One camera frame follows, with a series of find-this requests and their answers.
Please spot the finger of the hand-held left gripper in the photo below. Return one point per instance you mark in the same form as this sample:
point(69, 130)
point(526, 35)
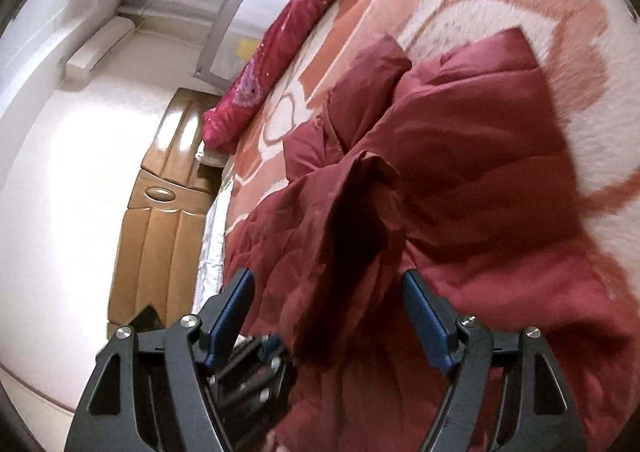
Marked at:
point(250, 382)

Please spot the red floral rolled quilt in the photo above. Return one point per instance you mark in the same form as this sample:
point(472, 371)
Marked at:
point(300, 17)

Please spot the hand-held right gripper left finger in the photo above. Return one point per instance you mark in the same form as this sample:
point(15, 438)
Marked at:
point(231, 312)

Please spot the silver grey sheet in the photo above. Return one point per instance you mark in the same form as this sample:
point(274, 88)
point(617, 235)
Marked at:
point(212, 242)

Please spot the white pillow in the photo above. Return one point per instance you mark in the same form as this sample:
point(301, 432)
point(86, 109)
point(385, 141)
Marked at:
point(212, 157)

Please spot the wooden headboard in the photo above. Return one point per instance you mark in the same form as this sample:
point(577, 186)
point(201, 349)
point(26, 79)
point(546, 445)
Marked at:
point(160, 232)

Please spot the dark red padded quilt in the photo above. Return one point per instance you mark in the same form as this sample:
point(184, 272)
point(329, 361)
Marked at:
point(475, 172)

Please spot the white long box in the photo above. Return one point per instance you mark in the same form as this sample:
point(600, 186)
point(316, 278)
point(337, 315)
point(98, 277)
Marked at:
point(100, 49)

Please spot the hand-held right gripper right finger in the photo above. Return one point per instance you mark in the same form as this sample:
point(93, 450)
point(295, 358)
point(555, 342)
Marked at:
point(431, 327)

